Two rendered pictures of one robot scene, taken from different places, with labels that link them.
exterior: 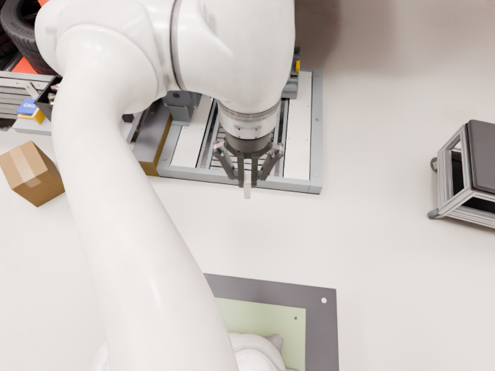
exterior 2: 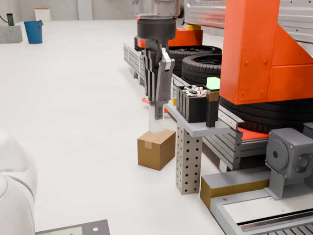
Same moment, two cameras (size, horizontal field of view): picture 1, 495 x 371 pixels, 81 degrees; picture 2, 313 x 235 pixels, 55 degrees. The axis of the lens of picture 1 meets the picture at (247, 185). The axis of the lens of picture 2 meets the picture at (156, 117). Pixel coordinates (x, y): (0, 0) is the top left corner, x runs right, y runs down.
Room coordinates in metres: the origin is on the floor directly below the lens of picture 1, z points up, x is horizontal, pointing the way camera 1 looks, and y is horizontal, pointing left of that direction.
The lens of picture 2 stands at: (0.08, -0.55, 0.93)
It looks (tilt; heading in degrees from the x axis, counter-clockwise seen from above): 21 degrees down; 67
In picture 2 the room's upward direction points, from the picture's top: straight up
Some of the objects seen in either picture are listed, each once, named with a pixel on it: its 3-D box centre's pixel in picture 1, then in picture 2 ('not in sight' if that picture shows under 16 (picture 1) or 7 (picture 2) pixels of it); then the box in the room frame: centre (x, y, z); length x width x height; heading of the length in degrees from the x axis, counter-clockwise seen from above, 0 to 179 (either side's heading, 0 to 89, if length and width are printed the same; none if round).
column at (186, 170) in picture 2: not in sight; (188, 154); (0.77, 0.66, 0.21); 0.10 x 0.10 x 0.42; 83
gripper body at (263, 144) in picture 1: (247, 138); (156, 42); (0.31, 0.00, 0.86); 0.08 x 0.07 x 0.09; 88
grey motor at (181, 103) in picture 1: (189, 76); (313, 161); (1.22, 0.29, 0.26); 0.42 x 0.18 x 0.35; 173
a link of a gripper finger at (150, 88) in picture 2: (241, 161); (154, 75); (0.31, 0.01, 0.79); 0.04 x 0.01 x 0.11; 178
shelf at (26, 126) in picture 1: (79, 118); (192, 114); (0.76, 0.63, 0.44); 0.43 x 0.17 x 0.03; 83
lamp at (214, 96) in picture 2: not in sight; (212, 95); (0.74, 0.43, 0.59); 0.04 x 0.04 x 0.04; 83
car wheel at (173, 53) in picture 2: not in sight; (189, 59); (1.63, 2.26, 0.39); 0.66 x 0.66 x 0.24
